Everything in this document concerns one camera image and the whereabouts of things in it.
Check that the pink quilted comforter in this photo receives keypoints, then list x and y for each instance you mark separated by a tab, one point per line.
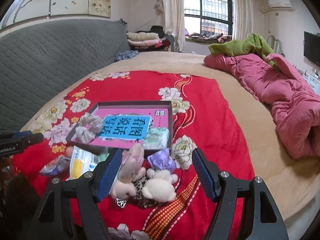
293	103

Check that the stack of folded blankets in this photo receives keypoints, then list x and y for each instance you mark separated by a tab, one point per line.
154	39

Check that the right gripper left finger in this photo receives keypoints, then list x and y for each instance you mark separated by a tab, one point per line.
105	174

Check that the grey cardboard box tray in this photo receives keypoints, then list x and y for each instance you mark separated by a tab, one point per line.
72	138

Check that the red floral blanket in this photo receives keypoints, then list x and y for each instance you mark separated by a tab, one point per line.
186	217

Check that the pink and blue book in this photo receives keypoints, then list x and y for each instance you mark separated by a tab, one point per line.
123	127

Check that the black wall television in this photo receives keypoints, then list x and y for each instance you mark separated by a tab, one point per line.
312	47

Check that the white floral scrunchie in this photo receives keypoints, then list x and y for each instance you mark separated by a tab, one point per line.
88	127

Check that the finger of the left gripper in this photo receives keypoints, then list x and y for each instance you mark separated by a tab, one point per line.
11	147
15	135

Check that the clothes on window sill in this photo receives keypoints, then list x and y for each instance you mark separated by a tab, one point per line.
202	38

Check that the white curtain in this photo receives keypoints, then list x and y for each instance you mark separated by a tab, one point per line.
173	11
242	18

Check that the black framed window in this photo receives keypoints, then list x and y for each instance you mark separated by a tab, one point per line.
208	17

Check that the cartoon printed snack packet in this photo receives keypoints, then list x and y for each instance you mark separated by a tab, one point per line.
56	166

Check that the green blanket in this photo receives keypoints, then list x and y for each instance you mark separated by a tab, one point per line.
253	43

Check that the white plush bear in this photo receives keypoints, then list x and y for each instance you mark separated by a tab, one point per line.
161	177

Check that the white curtain left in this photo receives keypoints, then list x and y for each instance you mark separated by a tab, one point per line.
173	11

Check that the grey quilted headboard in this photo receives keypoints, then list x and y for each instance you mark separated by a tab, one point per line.
40	61

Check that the white air conditioner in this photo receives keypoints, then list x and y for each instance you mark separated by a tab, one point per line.
279	3

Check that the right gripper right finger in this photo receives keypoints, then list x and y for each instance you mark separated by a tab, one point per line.
207	172

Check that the yellow white wipes packet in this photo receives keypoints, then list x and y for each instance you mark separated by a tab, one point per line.
83	161

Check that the pink plush bunny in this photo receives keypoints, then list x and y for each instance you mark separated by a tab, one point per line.
131	170

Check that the blue patterned cloth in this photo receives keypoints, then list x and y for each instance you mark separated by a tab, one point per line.
125	55

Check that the leopard print scrunchie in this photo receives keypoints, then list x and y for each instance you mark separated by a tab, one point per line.
140	200

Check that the peach makeup sponge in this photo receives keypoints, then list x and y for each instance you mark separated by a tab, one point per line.
69	151

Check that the white curtain right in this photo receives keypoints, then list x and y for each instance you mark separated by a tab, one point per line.
242	18

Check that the floral wall painting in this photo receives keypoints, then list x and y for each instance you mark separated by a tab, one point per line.
22	10

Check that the green tissue pack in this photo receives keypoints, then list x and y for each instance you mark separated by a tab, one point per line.
156	138

